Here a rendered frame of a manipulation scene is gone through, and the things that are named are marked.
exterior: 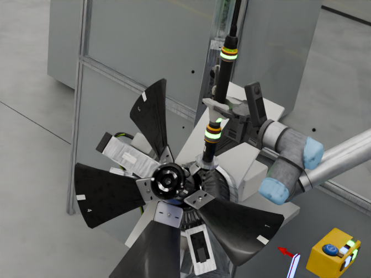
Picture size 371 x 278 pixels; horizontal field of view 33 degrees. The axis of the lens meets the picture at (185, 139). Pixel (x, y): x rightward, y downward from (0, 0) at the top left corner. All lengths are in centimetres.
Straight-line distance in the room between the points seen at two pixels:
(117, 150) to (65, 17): 267
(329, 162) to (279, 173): 19
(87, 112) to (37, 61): 223
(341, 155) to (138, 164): 75
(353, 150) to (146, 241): 67
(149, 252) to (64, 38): 313
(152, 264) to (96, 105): 144
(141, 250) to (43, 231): 171
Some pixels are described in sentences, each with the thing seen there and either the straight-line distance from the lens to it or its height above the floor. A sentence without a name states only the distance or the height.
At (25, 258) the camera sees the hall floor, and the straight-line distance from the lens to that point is 346.
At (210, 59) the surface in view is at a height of 140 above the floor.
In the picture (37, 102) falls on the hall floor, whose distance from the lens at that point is 485.
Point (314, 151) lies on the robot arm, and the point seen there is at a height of 153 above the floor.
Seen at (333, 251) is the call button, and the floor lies 108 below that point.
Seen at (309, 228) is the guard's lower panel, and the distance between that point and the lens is 268.
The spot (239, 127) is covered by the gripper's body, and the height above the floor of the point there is 150.
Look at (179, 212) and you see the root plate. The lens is 201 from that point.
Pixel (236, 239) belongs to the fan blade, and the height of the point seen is 117.
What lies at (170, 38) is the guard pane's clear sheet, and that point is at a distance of 281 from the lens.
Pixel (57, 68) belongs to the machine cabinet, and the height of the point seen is 16.
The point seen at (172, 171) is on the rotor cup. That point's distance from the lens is 195.
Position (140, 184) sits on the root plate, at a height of 115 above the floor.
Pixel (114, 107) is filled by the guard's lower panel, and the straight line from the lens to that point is 315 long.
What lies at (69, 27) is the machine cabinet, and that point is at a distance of 482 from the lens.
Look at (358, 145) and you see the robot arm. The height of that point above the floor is 150.
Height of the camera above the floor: 232
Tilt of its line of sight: 30 degrees down
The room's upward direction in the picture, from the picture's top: 10 degrees clockwise
